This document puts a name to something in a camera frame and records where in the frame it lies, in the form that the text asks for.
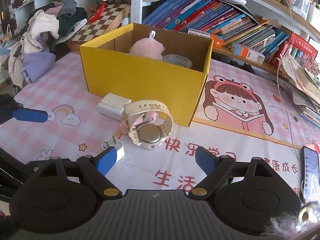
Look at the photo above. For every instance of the row of colourful books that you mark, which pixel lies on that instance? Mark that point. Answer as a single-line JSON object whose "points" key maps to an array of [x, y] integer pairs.
{"points": [[200, 15]]}

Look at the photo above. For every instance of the pink checked printed tablecloth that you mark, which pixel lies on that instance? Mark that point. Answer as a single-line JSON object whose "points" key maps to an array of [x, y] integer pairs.
{"points": [[75, 135]]}

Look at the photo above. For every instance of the yellow cardboard box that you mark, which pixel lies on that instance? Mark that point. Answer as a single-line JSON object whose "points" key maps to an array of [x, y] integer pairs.
{"points": [[140, 80]]}

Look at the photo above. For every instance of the large white printed tape roll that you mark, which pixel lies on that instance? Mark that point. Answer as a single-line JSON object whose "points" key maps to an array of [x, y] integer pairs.
{"points": [[177, 60]]}

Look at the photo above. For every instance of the pile of clothes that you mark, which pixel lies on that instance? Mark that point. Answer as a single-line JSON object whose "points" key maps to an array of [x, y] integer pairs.
{"points": [[40, 30]]}

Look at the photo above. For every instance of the white printed slim box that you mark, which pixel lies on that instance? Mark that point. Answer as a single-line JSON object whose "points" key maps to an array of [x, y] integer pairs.
{"points": [[198, 33]]}

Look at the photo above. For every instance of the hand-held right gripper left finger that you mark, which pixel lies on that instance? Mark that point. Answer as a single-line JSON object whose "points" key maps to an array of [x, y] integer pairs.
{"points": [[107, 158]]}

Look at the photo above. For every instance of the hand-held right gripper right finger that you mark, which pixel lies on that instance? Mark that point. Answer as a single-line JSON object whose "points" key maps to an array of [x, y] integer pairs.
{"points": [[206, 158]]}

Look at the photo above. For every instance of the red plastic toy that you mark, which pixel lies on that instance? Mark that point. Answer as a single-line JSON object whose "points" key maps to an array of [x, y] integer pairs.
{"points": [[97, 11]]}

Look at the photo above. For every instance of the black smartphone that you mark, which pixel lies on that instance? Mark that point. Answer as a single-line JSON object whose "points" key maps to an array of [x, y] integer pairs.
{"points": [[311, 165]]}

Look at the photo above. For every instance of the orange and white small box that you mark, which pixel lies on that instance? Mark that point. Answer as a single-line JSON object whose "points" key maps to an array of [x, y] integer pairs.
{"points": [[246, 52]]}

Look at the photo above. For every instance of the white charger block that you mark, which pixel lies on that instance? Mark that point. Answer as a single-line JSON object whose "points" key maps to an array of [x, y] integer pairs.
{"points": [[112, 105]]}

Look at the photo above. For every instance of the white pen holder box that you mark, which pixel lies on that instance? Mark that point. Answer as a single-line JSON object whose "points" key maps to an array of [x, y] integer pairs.
{"points": [[313, 15]]}

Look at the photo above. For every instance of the stack of books and papers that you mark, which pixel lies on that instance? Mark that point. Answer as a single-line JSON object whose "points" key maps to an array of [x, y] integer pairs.
{"points": [[305, 85]]}

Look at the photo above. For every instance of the small white plug charger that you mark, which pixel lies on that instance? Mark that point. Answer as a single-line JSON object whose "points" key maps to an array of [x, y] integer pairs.
{"points": [[120, 148]]}

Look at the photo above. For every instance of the white wrist watch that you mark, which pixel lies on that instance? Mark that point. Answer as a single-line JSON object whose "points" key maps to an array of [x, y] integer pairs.
{"points": [[150, 135]]}

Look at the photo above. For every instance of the wooden chessboard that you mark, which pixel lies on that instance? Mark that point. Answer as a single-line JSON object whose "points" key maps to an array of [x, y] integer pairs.
{"points": [[100, 27]]}

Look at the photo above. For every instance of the white bookshelf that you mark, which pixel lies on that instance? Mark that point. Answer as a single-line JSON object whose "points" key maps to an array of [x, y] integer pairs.
{"points": [[136, 2]]}

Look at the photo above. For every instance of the pink plush toy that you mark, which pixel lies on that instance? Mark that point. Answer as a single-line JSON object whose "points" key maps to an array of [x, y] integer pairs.
{"points": [[147, 48]]}

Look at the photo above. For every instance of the red books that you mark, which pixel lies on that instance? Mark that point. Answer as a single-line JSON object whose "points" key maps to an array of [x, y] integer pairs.
{"points": [[300, 45]]}

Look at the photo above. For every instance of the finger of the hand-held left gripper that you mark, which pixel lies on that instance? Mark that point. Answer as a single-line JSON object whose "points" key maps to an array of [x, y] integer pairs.
{"points": [[10, 160], [30, 115]]}

